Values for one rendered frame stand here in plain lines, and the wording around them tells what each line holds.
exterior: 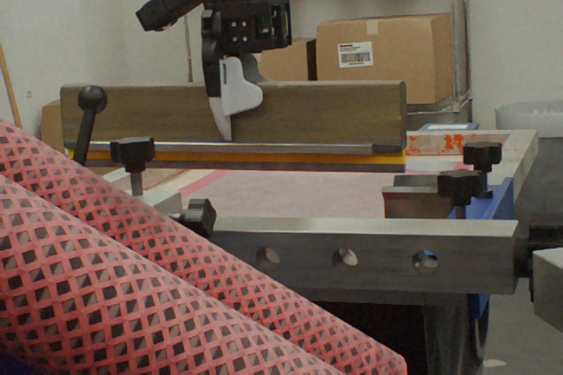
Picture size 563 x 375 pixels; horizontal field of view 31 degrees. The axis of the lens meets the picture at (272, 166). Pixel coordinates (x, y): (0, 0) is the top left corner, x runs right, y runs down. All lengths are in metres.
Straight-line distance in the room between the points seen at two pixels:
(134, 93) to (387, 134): 0.30
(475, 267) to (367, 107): 0.31
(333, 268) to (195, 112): 0.35
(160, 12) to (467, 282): 0.49
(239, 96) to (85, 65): 3.85
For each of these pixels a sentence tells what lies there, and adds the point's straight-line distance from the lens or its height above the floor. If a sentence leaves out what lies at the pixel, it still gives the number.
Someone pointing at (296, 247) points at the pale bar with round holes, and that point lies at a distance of 0.87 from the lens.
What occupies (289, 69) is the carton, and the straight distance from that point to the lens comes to 4.54.
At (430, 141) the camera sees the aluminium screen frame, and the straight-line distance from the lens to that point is 1.68.
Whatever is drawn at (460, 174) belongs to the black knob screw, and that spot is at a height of 1.06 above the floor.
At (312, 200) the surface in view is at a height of 0.96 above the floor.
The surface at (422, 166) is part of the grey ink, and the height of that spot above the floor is 0.96.
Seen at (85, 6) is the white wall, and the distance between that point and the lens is 4.99.
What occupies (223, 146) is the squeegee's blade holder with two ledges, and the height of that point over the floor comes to 1.07.
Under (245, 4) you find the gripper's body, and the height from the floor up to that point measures 1.23.
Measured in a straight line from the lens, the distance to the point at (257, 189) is 1.48.
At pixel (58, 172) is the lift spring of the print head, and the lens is 0.46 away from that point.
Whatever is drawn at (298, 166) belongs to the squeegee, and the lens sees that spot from 1.14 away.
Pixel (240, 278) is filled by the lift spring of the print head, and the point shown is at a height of 1.12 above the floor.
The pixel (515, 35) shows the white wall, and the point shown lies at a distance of 4.77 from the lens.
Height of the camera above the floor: 1.25
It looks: 10 degrees down
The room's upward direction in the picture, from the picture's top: 4 degrees counter-clockwise
